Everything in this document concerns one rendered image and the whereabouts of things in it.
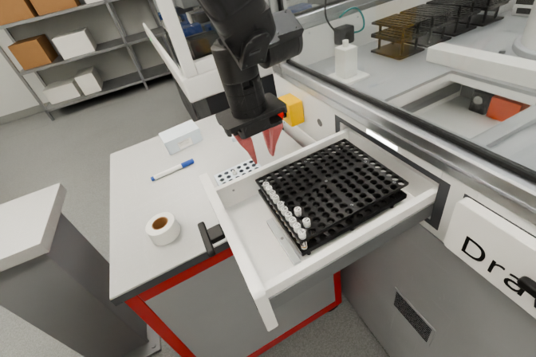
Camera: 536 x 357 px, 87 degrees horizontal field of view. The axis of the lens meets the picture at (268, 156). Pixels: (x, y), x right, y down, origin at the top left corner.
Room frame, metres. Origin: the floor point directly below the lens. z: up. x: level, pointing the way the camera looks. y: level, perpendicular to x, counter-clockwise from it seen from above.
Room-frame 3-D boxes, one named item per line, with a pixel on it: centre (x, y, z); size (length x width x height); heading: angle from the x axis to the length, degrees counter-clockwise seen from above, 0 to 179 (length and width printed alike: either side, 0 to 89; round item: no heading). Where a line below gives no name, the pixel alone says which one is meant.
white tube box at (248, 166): (0.59, 0.09, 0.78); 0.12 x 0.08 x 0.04; 109
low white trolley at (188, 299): (0.72, 0.20, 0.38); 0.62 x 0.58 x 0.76; 18
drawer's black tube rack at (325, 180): (0.38, -0.10, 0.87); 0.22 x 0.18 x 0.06; 108
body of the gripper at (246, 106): (0.40, 0.01, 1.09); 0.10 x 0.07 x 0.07; 107
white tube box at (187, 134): (0.88, 0.29, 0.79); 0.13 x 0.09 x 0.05; 113
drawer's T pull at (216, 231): (0.31, 0.12, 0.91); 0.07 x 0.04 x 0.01; 18
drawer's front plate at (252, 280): (0.32, 0.09, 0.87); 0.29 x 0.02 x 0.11; 18
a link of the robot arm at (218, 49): (0.40, 0.01, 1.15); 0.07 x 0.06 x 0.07; 114
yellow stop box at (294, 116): (0.73, -0.09, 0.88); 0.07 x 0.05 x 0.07; 18
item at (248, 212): (0.38, -0.10, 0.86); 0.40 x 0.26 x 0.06; 108
